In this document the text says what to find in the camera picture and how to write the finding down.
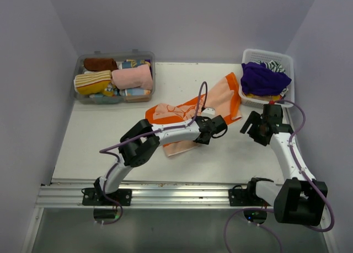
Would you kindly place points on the clear plastic storage bin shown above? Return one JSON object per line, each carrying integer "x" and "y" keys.
{"x": 116, "y": 98}

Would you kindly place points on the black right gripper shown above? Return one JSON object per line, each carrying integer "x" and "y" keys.
{"x": 254, "y": 118}

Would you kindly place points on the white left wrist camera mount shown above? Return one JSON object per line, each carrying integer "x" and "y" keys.
{"x": 208, "y": 112}

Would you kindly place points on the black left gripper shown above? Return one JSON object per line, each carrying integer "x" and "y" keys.
{"x": 202, "y": 142}

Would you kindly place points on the yellow striped rolled towel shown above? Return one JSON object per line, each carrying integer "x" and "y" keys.
{"x": 94, "y": 83}

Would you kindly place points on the orange white towel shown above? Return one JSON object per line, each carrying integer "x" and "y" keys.
{"x": 222, "y": 97}

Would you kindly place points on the purple towel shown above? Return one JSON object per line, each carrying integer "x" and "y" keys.
{"x": 260, "y": 81}

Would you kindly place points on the white plastic laundry basket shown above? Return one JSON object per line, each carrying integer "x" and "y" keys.
{"x": 251, "y": 55}

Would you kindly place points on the black white striped towel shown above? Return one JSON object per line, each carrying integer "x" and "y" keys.
{"x": 272, "y": 65}

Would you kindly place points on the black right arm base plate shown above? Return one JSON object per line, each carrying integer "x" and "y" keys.
{"x": 240, "y": 196}

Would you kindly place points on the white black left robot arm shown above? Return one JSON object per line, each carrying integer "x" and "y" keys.
{"x": 138, "y": 145}

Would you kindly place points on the aluminium table edge rail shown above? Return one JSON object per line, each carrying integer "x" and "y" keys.
{"x": 145, "y": 195}

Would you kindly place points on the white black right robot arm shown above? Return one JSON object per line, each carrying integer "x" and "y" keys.
{"x": 301, "y": 198}

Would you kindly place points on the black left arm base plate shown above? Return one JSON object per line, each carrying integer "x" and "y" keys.
{"x": 121, "y": 196}

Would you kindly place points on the brown rolled towel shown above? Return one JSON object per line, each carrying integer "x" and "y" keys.
{"x": 100, "y": 64}

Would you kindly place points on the pink terry towel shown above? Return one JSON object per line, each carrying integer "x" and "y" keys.
{"x": 139, "y": 77}

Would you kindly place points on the blue yellow patterned rolled towel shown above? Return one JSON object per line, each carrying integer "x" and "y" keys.
{"x": 134, "y": 63}

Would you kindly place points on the light blue orange rolled towel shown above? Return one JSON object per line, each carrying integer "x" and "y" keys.
{"x": 134, "y": 92}

